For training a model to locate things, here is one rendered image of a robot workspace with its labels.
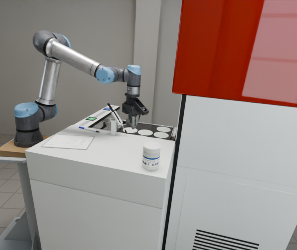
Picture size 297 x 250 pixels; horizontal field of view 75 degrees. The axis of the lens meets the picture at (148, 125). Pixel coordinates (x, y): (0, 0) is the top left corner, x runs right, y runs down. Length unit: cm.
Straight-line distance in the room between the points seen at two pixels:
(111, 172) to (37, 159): 34
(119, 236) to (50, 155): 48
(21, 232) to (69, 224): 80
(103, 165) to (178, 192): 57
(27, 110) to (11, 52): 231
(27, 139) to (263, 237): 146
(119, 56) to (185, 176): 217
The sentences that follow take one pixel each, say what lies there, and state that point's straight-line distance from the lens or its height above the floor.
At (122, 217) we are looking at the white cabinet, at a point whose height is 72.
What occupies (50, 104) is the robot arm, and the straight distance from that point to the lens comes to 134.
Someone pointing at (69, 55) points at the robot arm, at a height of 136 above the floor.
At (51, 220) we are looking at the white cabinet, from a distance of 117.
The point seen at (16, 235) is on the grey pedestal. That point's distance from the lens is 192.
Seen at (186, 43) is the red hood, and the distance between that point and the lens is 96.
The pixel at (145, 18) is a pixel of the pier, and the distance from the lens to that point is 274.
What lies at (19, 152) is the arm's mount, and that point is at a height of 85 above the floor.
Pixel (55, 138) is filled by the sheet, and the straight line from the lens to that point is 108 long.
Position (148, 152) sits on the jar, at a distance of 75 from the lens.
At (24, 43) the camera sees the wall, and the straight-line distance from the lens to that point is 339.
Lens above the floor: 140
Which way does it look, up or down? 20 degrees down
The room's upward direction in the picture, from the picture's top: 4 degrees clockwise
